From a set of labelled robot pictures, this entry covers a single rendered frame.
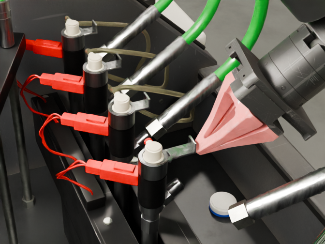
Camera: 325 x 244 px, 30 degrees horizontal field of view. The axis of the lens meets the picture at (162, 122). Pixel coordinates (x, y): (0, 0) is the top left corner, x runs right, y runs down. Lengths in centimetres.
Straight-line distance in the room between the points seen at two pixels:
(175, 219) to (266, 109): 20
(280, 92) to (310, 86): 3
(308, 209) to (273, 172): 8
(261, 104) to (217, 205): 37
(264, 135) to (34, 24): 38
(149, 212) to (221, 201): 30
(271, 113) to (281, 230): 35
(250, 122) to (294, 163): 28
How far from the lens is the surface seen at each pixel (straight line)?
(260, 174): 86
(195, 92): 65
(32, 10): 81
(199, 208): 90
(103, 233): 66
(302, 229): 81
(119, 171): 59
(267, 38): 294
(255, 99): 52
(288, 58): 54
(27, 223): 88
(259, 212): 51
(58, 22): 82
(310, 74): 54
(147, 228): 63
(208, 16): 71
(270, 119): 54
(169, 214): 68
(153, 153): 56
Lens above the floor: 149
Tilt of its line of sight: 39 degrees down
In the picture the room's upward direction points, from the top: 3 degrees clockwise
